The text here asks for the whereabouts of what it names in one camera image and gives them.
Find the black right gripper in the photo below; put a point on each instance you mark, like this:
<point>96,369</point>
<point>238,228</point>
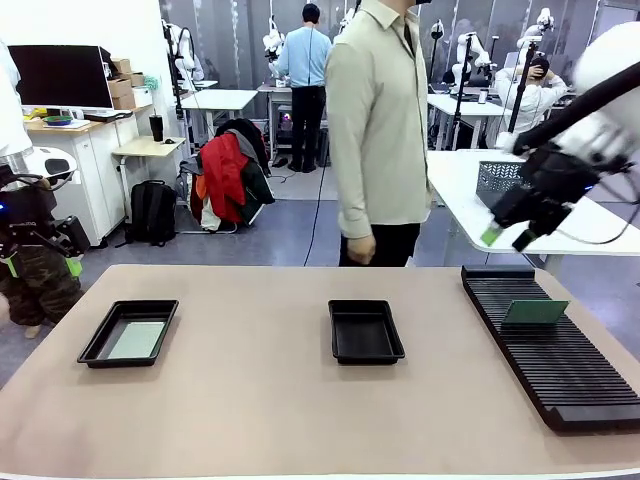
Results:
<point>550,185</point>

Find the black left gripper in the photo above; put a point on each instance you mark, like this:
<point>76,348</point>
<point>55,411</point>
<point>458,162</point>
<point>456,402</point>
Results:
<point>25,215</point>

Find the green glass plate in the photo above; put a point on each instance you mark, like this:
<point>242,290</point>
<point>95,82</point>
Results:
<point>137,340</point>
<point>535,312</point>

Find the black ESD tray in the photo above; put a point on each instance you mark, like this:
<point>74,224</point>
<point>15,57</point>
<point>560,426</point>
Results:
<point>100,350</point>
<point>365,332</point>

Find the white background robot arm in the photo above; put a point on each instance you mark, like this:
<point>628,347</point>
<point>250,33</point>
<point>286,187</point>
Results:
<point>182,55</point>
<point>272,42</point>
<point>475,52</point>

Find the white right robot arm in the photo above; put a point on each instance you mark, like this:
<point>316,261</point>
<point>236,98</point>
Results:
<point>605,55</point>

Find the beige sleeved right forearm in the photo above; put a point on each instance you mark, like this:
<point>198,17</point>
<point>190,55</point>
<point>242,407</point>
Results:
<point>355,215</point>

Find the person's right hand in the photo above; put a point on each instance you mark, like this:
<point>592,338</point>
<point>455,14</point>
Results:
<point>361,250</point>

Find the grey mesh basket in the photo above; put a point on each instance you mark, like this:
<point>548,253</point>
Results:
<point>500,182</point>

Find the white side table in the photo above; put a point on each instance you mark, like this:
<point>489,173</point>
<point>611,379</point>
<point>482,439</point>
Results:
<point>460,190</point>

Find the white cabinet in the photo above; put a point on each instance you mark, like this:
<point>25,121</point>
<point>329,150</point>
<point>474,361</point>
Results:
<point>95,165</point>

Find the black backpack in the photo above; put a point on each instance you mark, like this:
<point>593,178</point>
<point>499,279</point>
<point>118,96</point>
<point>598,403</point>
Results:
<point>152,212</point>

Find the green bowl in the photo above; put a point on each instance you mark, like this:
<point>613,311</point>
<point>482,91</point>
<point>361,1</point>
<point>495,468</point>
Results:
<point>57,120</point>

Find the person in white hoodie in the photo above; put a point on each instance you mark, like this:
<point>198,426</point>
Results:
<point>532,100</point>

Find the white background work table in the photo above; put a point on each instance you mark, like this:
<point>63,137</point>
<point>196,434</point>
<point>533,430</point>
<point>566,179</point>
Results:
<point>465,105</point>
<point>220,99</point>

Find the black slotted board rack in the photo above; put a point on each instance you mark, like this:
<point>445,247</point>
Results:
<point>565,370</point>

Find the black tripod stand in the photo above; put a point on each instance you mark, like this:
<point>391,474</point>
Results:
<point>520,90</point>
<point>462,90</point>

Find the small beige desk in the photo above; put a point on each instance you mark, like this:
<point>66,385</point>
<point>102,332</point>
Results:
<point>147,147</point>

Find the black tumbler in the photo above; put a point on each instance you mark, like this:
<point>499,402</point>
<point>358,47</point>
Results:
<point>157,129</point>

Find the person in beige shirt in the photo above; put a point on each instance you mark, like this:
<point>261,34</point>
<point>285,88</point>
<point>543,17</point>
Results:
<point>380,125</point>

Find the black computer monitor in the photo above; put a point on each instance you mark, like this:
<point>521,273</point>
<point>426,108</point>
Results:
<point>60,75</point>

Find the stacked cardboard boxes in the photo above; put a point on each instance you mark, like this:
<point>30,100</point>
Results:
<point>120,87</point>

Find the red jacket on chair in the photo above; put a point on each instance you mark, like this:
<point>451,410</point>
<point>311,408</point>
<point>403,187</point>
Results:
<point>225,175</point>

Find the person in blue shirt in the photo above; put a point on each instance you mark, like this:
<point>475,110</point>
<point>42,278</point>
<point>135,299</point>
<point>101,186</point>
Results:
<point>307,65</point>

